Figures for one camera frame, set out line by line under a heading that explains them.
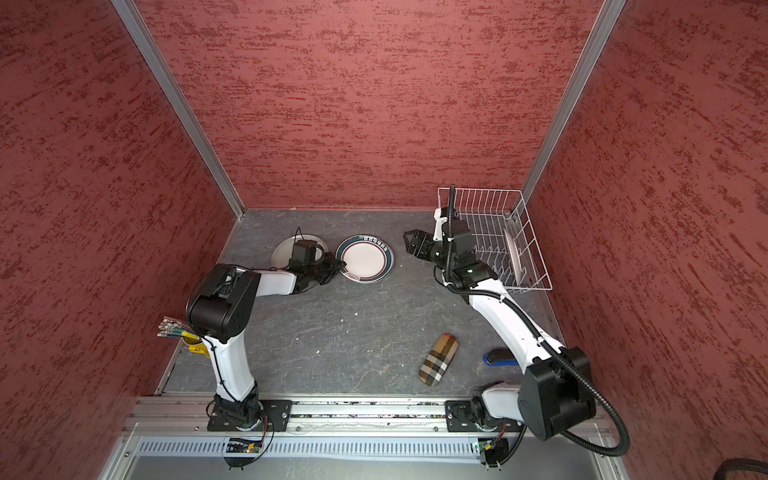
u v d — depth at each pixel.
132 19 0.71
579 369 0.41
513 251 0.89
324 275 0.91
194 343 0.76
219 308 0.53
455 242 0.59
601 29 0.73
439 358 0.81
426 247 0.71
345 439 0.71
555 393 0.40
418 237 0.71
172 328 0.73
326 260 0.90
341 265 1.00
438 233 0.72
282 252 1.07
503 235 0.91
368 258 1.04
